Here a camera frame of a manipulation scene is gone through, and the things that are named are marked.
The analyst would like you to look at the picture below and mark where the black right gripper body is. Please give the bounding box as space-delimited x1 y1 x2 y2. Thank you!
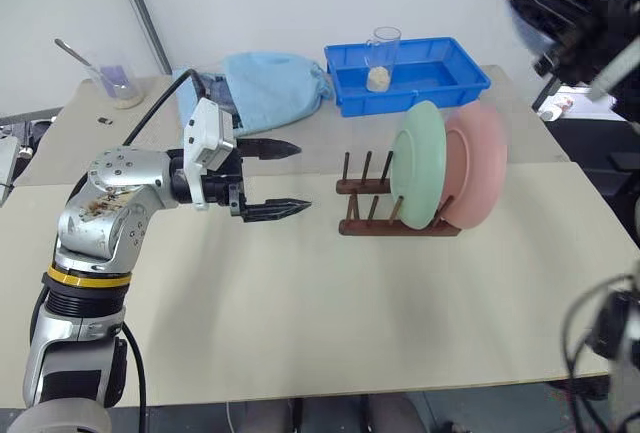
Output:
532 0 640 89

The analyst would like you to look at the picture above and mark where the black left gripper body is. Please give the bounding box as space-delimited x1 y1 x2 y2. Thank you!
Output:
201 149 252 220

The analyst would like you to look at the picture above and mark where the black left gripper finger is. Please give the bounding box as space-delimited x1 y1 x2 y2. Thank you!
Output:
243 197 314 225
234 137 303 163

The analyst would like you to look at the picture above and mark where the blue plate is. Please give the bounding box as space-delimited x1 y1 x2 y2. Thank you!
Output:
497 0 601 69

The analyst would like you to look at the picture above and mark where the wooden dish rack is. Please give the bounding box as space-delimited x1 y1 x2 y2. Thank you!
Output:
334 149 462 239

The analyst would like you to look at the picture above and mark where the green plate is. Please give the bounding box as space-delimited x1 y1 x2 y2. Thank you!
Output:
389 100 448 231

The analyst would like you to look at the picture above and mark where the pink plate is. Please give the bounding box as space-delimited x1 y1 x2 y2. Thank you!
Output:
439 101 509 230

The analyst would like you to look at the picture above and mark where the white and pink packet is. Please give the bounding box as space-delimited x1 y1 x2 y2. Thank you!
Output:
539 94 577 122

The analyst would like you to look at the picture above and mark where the clear glass measuring cup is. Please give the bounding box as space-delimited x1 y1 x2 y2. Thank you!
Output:
364 26 403 94

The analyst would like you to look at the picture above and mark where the blue plastic bin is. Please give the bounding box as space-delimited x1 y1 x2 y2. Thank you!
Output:
323 36 493 119

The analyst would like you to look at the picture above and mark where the clear glass beaker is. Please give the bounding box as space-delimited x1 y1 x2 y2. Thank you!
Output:
84 62 146 111

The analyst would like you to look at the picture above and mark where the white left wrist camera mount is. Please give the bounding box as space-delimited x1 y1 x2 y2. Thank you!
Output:
181 97 238 212

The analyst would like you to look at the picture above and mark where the light blue drawstring bag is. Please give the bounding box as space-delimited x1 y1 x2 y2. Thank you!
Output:
171 51 333 137

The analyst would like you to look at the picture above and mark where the dark metal frame pole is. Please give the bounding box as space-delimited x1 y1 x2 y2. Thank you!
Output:
531 75 564 112

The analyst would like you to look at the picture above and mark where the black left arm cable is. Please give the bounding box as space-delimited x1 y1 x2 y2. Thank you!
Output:
121 68 209 148

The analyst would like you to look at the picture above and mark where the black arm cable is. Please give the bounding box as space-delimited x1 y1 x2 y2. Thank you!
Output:
560 272 632 433
121 68 209 148

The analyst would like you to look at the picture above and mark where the grey metal frame pole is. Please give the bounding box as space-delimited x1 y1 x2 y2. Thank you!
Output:
110 0 173 76

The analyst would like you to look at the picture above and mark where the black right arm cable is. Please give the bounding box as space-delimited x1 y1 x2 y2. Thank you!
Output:
560 272 632 433

